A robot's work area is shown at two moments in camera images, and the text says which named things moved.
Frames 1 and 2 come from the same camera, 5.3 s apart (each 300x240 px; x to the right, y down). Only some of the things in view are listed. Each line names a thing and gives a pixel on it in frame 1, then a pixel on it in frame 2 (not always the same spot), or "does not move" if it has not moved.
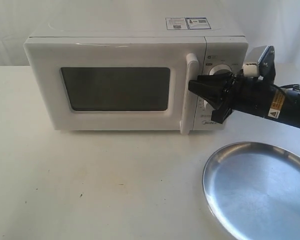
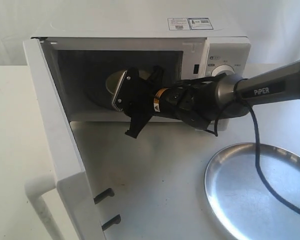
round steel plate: (259, 191) does not move
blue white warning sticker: (196, 23) does not move
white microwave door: (120, 83) to (64, 209)
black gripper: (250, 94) to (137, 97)
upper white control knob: (219, 67) does not move
